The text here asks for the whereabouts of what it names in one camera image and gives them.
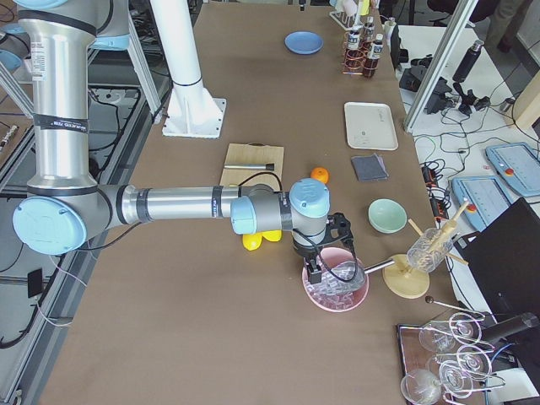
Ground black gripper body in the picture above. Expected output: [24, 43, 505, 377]
[292, 213, 354, 264]

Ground orange mandarin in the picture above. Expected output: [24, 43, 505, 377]
[310, 167, 330, 184]

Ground blue plate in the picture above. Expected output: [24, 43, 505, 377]
[284, 31, 324, 55]

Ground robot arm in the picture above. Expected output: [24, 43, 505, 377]
[13, 1, 354, 284]

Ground pink ice bowl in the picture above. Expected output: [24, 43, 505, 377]
[302, 247, 370, 312]

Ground steel ice scoop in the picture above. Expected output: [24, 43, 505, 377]
[321, 259, 395, 295]

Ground green bowl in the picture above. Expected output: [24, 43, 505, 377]
[368, 198, 408, 234]

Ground yellow lemon lower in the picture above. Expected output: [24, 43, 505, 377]
[262, 229, 283, 242]

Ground yellow lemon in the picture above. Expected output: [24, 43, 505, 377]
[262, 229, 283, 242]
[241, 233, 262, 251]

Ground grey folded cloth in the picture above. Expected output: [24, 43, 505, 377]
[351, 154, 389, 181]

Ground yellow lemon upper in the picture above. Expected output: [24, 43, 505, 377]
[241, 233, 262, 251]

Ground wooden cup tree stand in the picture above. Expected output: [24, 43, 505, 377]
[382, 200, 468, 299]

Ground glass mug on stand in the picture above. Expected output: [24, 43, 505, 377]
[407, 228, 453, 273]

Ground cream rabbit tray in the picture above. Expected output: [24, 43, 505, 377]
[344, 101, 398, 151]

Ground wooden cutting board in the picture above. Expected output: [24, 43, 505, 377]
[219, 143, 284, 190]

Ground steel muddler black tip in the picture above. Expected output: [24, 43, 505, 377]
[224, 163, 275, 171]

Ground teach pendant near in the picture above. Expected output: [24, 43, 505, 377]
[451, 175, 514, 231]

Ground teach pendant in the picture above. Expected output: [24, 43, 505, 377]
[485, 142, 540, 197]
[451, 175, 514, 231]

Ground tea bottle lower left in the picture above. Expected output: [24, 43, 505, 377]
[363, 34, 384, 78]

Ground tea bottle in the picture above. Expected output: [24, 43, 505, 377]
[362, 16, 375, 49]
[363, 34, 384, 78]
[343, 24, 363, 73]

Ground tea bottle top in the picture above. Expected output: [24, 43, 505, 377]
[343, 24, 363, 73]

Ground wine glass rack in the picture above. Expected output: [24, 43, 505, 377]
[397, 310, 505, 404]

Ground teach pendant far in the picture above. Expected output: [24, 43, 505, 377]
[485, 142, 540, 197]

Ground tea bottle lower right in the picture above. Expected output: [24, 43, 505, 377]
[362, 16, 375, 49]

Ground copper wire bottle rack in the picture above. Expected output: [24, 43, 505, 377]
[342, 30, 370, 75]

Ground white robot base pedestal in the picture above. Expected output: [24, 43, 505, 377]
[151, 0, 226, 139]

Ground aluminium frame post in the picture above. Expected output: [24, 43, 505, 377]
[403, 0, 478, 133]

